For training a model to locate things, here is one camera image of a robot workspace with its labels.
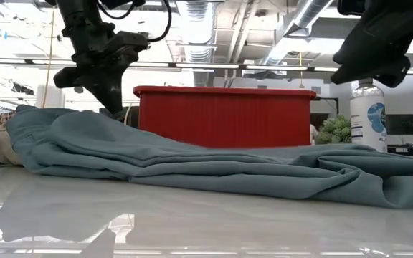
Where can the person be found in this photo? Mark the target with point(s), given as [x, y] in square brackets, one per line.
[313, 134]

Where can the ribbed silver round duct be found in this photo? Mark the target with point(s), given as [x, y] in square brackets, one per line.
[197, 21]

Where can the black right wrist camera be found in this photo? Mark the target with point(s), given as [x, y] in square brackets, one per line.
[351, 6]

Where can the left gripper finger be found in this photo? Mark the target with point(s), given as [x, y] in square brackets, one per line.
[68, 77]
[106, 89]

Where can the teal grey shirt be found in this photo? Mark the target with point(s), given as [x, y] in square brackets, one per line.
[192, 168]

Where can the silver ventilation duct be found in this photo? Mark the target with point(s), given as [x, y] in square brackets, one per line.
[305, 14]

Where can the small potted succulent plant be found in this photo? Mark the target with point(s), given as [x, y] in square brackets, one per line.
[335, 130]

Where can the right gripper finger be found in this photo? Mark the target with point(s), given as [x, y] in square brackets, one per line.
[378, 71]
[375, 43]

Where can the long ceiling light strip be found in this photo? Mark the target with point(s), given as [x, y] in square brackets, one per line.
[228, 66]

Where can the black wall monitor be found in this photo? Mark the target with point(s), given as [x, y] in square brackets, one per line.
[405, 124]

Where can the clear spray bottle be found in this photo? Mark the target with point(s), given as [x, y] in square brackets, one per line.
[368, 118]

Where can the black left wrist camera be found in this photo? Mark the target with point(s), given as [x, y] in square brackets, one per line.
[131, 41]

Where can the brown patterned cloth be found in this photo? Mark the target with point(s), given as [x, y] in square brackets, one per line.
[5, 120]

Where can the black monitor stand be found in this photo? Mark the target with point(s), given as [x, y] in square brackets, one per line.
[407, 150]

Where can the beige shorts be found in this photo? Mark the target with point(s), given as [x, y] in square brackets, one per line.
[5, 150]

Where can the red plastic laundry bin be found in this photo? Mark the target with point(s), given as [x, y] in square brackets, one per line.
[228, 118]

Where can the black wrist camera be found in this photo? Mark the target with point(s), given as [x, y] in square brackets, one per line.
[131, 41]
[351, 6]

